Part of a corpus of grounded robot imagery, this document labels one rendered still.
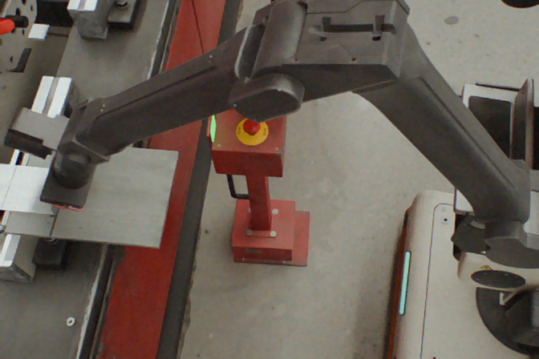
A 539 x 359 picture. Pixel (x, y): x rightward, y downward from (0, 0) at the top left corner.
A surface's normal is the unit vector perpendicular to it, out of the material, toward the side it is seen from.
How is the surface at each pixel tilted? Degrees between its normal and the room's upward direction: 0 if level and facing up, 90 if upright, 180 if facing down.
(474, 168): 90
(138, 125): 89
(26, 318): 0
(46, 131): 22
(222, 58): 42
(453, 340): 0
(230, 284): 0
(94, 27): 90
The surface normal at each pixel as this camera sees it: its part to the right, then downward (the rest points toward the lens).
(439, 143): -0.18, 0.87
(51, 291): -0.04, -0.47
